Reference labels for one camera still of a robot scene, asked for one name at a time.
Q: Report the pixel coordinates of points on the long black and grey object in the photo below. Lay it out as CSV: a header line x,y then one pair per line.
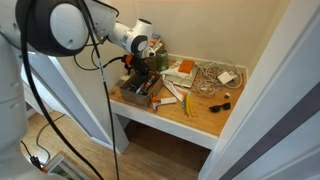
x,y
136,87

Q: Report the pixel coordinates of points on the orange capped glue stick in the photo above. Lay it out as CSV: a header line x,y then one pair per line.
x,y
155,102

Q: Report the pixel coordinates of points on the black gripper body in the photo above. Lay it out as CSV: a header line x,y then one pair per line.
x,y
140,66

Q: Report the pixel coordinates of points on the black sunglasses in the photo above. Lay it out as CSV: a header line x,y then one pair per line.
x,y
220,107

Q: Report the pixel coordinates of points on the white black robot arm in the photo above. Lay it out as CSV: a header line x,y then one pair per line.
x,y
66,26

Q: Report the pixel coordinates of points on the orange white marker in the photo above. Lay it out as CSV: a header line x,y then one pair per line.
x,y
149,82

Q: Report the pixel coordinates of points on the brown cardboard box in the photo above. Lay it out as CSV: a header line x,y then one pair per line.
x,y
140,96

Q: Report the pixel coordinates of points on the white side panel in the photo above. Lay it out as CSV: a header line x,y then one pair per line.
x,y
73,110

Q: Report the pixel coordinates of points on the small white card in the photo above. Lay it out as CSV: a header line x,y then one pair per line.
x,y
167,101

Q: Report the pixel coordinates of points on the flat orange block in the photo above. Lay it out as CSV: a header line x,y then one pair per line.
x,y
186,66

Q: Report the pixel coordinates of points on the small black white cube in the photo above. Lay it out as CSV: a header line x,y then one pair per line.
x,y
227,95

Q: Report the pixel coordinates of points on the white power adapter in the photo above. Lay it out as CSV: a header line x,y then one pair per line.
x,y
226,77

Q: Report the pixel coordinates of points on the green glass jar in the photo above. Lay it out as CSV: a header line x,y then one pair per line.
x,y
162,60

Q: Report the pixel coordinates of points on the red black connector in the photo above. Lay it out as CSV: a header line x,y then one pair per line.
x,y
37,164

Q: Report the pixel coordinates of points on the yellow pencil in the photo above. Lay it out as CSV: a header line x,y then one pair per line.
x,y
190,106

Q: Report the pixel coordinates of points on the colourful book stack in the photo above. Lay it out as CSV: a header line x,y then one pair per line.
x,y
155,41

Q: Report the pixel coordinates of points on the white framed floor object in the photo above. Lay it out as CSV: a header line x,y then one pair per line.
x,y
66,166

